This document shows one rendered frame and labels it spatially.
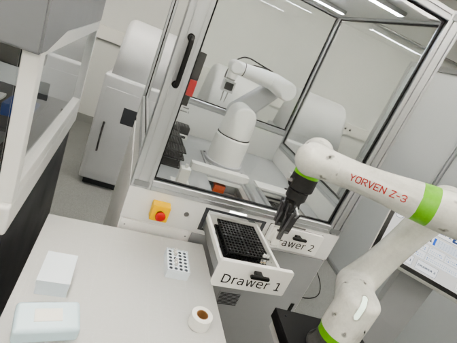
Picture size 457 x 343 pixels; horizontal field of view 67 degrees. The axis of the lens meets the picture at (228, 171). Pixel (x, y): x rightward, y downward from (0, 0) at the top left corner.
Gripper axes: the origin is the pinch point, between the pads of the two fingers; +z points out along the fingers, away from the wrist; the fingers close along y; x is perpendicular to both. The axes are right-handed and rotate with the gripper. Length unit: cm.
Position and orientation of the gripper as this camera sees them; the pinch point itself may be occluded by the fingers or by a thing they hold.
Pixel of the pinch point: (275, 235)
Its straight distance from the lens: 131.8
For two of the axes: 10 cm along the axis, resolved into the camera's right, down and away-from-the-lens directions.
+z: -3.7, 8.8, 3.1
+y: 2.1, 4.1, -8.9
